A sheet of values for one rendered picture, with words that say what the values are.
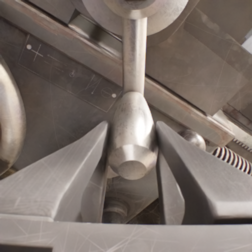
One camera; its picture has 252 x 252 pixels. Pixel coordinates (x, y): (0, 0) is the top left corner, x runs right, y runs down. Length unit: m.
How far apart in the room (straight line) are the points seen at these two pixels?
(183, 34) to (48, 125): 0.18
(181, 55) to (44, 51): 0.13
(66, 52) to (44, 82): 0.05
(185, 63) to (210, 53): 0.03
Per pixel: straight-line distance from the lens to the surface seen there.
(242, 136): 0.52
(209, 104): 0.26
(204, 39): 0.23
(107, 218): 0.36
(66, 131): 0.29
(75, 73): 0.24
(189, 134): 0.20
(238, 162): 0.47
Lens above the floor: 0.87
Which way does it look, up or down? 30 degrees down
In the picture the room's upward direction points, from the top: 39 degrees clockwise
